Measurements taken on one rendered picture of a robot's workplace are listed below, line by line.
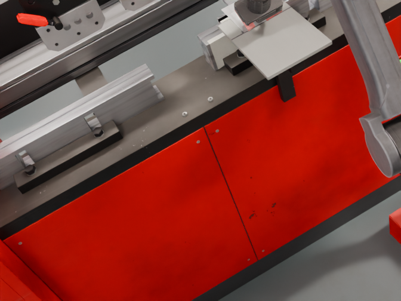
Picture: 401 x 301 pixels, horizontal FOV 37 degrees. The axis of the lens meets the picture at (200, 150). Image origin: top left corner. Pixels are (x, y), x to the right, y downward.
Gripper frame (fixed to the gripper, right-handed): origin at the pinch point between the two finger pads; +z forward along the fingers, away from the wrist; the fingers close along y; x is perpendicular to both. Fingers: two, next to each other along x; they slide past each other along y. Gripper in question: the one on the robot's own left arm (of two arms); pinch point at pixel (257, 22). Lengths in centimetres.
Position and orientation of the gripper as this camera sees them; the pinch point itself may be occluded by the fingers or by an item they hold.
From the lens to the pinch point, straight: 153.9
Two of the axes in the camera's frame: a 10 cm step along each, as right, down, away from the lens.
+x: 5.0, 8.3, -2.7
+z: 0.6, 2.8, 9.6
